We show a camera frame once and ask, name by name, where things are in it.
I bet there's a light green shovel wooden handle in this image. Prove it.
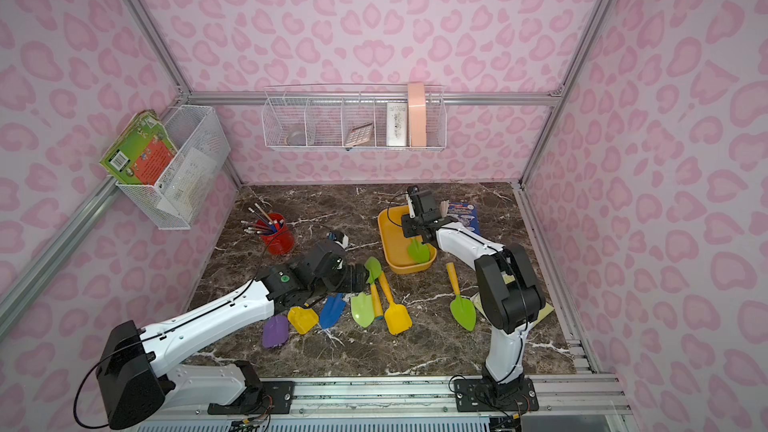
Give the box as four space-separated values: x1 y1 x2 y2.
350 257 382 328

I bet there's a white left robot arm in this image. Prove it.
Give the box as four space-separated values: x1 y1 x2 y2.
95 232 370 430

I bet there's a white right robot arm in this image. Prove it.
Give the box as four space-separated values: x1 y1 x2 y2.
401 186 546 388

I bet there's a yellow plastic storage box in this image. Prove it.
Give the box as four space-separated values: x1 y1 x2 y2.
377 205 438 275

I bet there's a purple plastic shovel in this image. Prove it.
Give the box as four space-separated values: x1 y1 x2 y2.
261 315 290 349

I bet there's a white box in shelf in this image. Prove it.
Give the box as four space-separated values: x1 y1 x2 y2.
386 102 408 147

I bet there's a red pen cup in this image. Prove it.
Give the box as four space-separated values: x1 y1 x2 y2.
261 212 295 256

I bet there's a yellow plastic scoop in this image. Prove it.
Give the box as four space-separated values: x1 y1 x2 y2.
287 307 319 335

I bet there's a yellow green booklet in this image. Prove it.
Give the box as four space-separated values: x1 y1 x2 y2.
471 274 554 328

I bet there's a small brown palette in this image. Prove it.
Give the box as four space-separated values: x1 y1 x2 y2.
343 122 375 148

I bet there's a pink case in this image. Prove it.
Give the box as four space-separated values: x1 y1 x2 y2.
407 82 427 148

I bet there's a round glass jar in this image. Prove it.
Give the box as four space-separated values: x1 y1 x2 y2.
284 124 307 147

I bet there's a green red book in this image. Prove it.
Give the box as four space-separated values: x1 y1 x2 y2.
100 109 177 185

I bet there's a blue shovel wooden handle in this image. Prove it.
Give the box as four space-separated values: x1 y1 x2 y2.
319 294 346 330

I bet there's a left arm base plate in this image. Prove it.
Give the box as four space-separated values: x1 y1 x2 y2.
207 381 296 416

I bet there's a white wire wall shelf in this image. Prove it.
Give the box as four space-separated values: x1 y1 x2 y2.
261 84 447 151

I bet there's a white wire wall basket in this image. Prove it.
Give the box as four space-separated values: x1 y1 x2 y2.
117 105 231 230

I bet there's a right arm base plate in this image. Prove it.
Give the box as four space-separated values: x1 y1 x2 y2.
448 375 540 416

